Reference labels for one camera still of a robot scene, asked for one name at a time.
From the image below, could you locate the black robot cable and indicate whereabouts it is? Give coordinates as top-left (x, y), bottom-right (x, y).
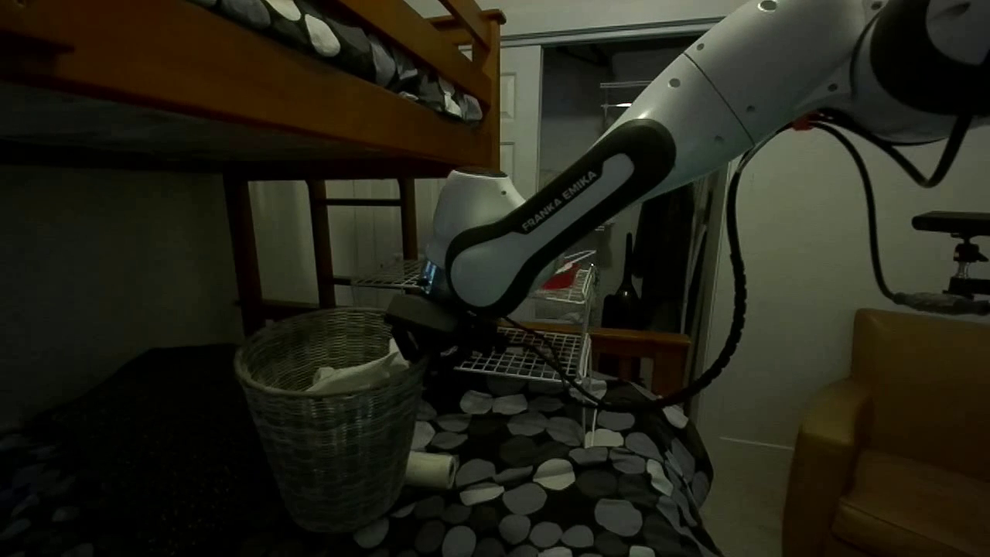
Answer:
top-left (812, 106), bottom-right (990, 316)
top-left (492, 114), bottom-right (828, 410)

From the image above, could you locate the small wooden side table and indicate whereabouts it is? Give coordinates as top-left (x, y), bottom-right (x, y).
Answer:
top-left (588, 325), bottom-right (696, 401)

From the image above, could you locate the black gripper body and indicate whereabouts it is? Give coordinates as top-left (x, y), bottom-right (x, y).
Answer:
top-left (381, 287), bottom-right (464, 365)

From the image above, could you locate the brown leather armchair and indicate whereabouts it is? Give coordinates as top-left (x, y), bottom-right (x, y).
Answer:
top-left (778, 306), bottom-right (990, 557)

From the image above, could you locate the black bottle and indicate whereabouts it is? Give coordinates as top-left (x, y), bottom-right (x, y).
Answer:
top-left (601, 233), bottom-right (653, 335)

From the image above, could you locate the woven wicker basket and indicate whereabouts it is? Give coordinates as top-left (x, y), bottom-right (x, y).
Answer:
top-left (231, 306), bottom-right (429, 536)

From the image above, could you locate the spotted black grey bed cover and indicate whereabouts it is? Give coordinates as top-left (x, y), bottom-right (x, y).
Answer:
top-left (0, 339), bottom-right (727, 557)

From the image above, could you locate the white paper roll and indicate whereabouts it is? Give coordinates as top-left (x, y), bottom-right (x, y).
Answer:
top-left (401, 448), bottom-right (464, 494)

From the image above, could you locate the white cloth in basket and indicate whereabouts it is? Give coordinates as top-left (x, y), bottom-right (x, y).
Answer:
top-left (302, 342), bottom-right (415, 395)

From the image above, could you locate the black camera on tripod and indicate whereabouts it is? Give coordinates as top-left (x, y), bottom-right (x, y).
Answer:
top-left (910, 208), bottom-right (990, 318)

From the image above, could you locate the spotted upper mattress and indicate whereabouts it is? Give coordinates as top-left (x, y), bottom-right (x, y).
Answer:
top-left (192, 0), bottom-right (490, 127)

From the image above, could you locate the white wire shelf rack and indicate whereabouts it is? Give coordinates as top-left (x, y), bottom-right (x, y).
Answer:
top-left (453, 243), bottom-right (602, 389)

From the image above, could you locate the red bowl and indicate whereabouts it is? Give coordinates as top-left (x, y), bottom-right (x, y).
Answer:
top-left (537, 260), bottom-right (593, 298)

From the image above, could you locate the wooden bunk bed frame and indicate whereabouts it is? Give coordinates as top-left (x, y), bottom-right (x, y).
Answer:
top-left (0, 0), bottom-right (509, 339)

